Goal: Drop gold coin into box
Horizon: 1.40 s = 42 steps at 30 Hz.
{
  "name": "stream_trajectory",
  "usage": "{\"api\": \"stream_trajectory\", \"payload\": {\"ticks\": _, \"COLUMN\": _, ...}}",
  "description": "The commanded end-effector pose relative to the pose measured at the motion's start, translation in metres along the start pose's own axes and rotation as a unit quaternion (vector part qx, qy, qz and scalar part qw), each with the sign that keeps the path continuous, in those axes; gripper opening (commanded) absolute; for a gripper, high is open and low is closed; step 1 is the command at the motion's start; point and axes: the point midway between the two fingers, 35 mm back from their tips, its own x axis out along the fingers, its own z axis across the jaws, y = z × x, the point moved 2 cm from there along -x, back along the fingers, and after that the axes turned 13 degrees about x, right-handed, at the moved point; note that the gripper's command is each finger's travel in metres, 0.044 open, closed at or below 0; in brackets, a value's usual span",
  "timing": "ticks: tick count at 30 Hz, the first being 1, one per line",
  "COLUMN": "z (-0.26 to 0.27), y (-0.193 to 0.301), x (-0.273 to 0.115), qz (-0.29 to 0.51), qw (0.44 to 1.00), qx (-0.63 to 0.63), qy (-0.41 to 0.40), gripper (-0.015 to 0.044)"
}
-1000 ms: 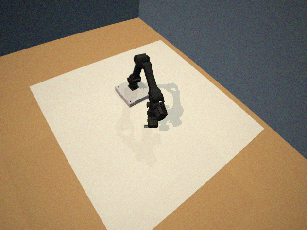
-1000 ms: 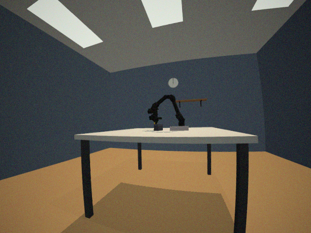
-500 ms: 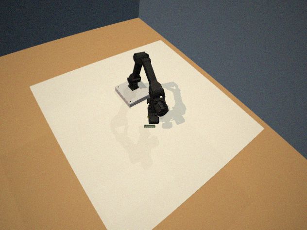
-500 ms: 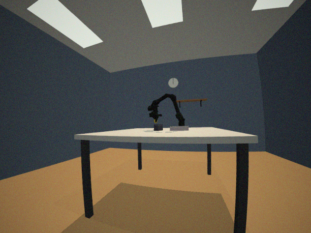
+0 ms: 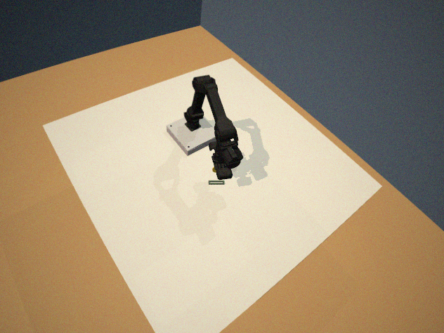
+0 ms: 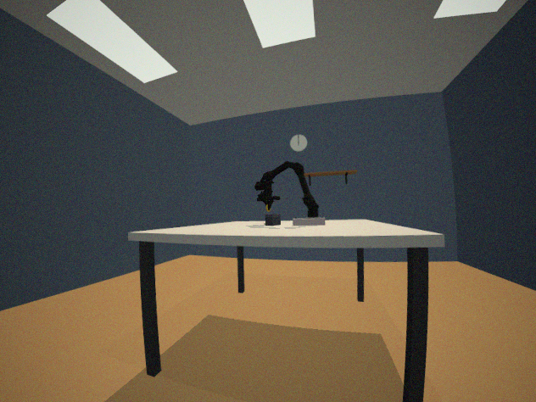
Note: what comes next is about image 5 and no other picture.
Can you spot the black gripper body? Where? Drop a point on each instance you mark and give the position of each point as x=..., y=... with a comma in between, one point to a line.
x=223, y=172

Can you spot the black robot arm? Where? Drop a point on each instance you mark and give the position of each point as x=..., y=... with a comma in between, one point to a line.
x=224, y=129

